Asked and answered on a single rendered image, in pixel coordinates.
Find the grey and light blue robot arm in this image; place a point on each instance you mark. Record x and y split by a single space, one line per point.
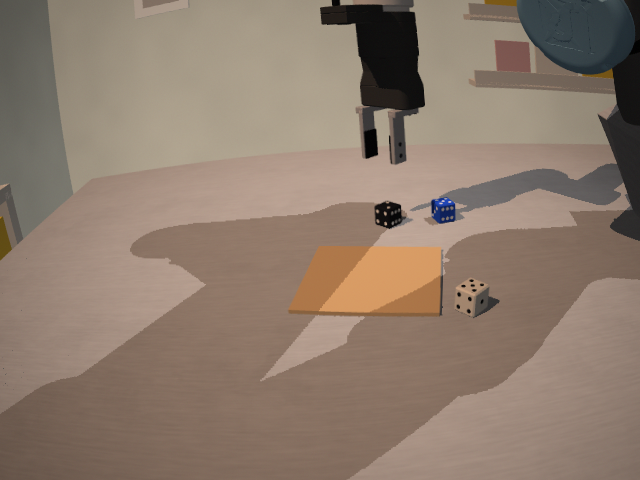
591 37

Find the blue die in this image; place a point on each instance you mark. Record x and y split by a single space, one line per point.
443 210

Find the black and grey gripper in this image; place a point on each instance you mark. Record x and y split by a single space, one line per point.
388 47

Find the orange flat mat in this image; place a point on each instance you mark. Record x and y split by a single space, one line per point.
371 281

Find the white die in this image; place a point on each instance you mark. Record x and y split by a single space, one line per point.
471 297

